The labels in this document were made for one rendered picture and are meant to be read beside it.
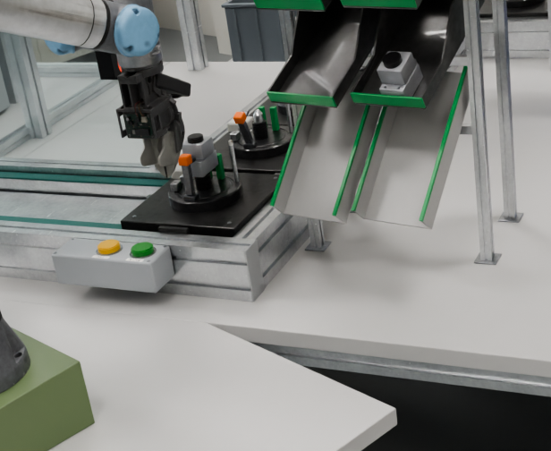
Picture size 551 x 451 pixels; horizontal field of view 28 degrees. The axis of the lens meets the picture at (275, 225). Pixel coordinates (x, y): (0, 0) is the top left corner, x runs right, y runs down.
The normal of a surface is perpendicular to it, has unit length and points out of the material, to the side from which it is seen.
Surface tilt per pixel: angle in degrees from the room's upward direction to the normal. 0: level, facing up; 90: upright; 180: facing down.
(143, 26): 88
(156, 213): 0
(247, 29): 90
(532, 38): 90
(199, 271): 90
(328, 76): 25
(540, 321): 0
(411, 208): 45
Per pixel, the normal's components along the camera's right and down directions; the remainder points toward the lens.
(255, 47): -0.41, 0.43
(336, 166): -0.49, -0.34
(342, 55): -0.36, -0.64
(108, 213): -0.14, -0.90
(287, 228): 0.90, 0.06
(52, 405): 0.68, 0.22
